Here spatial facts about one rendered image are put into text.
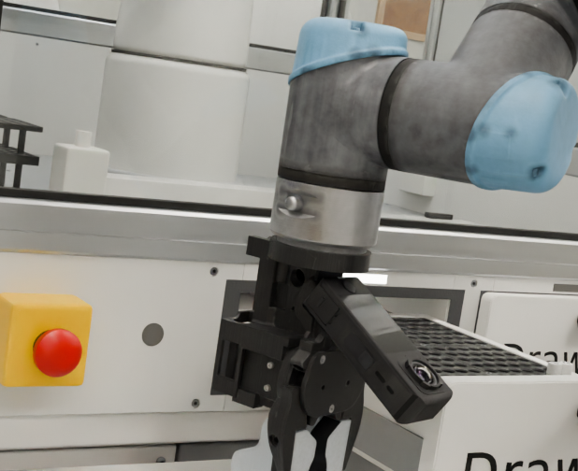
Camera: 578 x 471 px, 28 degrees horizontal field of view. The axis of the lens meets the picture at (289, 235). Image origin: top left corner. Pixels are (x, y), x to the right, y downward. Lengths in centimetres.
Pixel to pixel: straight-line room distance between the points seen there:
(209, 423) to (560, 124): 54
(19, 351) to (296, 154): 33
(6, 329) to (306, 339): 30
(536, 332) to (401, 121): 62
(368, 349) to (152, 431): 40
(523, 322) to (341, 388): 52
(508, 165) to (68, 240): 44
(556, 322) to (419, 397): 61
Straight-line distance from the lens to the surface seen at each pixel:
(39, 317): 99
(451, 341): 113
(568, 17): 80
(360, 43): 77
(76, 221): 103
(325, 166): 77
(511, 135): 72
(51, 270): 103
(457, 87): 74
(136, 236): 106
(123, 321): 107
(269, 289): 82
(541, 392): 90
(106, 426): 110
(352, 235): 78
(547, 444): 92
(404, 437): 91
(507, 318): 130
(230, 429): 116
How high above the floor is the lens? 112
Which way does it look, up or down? 7 degrees down
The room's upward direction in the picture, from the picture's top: 8 degrees clockwise
